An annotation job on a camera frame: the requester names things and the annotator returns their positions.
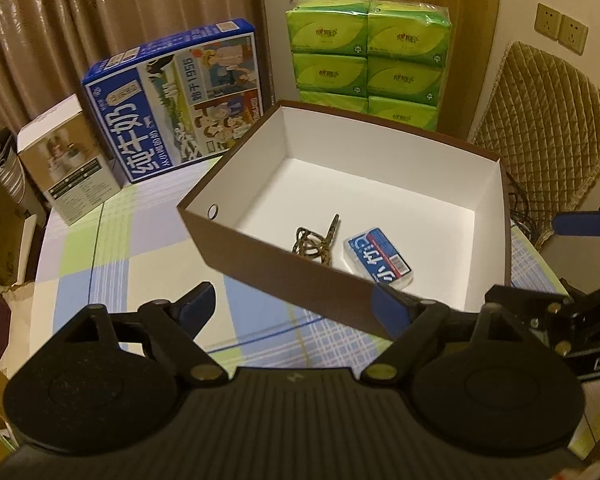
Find blue milk carton box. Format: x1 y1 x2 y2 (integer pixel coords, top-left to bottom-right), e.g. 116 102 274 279
81 18 266 184

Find tangled black cables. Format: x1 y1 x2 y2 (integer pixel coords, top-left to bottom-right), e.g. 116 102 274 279
504 172 538 248

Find bundle of green tissue packs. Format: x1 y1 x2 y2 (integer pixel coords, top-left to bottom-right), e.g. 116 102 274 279
285 0 453 132

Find checked cloth desktop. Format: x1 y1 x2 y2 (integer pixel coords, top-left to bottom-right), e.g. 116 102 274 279
32 152 600 461

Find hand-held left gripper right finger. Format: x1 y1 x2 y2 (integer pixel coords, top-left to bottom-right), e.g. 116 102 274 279
361 284 520 386

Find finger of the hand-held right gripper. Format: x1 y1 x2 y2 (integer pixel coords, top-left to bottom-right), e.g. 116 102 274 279
505 286 581 326
552 205 600 237

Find white product box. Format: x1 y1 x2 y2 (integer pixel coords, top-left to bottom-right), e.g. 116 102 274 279
16 93 123 227

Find dark paper shopping bag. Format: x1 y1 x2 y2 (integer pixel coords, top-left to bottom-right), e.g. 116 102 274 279
0 127 49 288

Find brown curtain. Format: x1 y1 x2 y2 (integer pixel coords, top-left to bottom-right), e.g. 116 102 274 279
0 0 271 133

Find blue and white packet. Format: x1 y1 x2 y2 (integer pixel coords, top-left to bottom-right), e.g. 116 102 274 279
341 227 415 291

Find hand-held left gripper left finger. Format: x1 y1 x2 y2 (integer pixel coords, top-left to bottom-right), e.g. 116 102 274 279
80 281 229 387

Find brown cardboard box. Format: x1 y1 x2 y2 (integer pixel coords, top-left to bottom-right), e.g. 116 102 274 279
176 100 514 342

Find brown patterned hair clip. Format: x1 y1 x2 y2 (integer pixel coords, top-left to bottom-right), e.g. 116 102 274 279
291 214 342 266

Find chair with quilted cover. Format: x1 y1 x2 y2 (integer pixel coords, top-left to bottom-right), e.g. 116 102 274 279
467 41 600 251

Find beige wall socket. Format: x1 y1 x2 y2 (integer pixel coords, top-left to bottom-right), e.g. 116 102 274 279
558 14 589 56
533 2 564 39

